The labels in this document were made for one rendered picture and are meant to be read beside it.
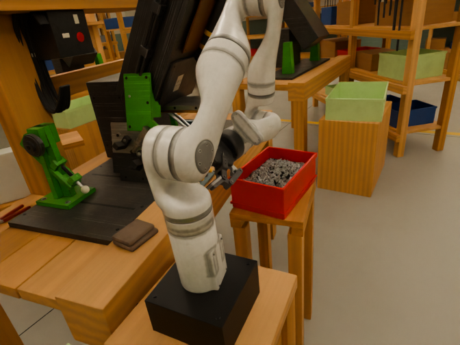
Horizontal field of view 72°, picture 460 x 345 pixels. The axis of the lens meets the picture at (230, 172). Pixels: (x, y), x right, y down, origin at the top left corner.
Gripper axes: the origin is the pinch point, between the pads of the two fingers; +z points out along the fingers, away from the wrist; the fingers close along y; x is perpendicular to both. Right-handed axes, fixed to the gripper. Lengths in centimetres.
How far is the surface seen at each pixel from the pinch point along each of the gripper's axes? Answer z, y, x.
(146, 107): -38, 34, -36
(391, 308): -93, -109, -51
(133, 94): -38, 42, -36
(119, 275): 10.8, -5.8, -31.5
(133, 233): -0.3, 0.3, -33.3
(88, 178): -23, 33, -71
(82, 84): -47, 71, -65
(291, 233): -39, -33, -24
